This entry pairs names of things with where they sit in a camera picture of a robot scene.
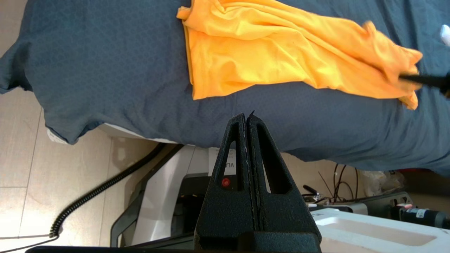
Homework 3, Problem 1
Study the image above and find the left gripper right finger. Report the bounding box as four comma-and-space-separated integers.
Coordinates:
246, 111, 322, 253

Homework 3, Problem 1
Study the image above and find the thin black cable bundle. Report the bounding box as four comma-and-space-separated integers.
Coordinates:
302, 163, 360, 204

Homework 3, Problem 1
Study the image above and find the blue bed sheet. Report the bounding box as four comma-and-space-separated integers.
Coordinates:
0, 0, 450, 176

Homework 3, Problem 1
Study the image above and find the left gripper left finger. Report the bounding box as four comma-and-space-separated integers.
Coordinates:
194, 113, 254, 248

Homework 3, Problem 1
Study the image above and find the white foam tray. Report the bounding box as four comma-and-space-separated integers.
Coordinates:
311, 207, 450, 253

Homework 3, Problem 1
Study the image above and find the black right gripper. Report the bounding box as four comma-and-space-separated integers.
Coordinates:
400, 72, 450, 97

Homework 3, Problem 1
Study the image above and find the black coiled cable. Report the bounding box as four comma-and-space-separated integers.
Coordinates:
0, 142, 166, 253

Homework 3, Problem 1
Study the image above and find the clear plastic bag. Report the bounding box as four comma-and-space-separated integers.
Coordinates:
361, 170, 405, 194

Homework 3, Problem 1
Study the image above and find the yellow t-shirt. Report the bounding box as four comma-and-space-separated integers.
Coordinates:
176, 0, 423, 110

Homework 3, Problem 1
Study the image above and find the robot torso and base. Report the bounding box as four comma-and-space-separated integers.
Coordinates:
111, 142, 450, 248

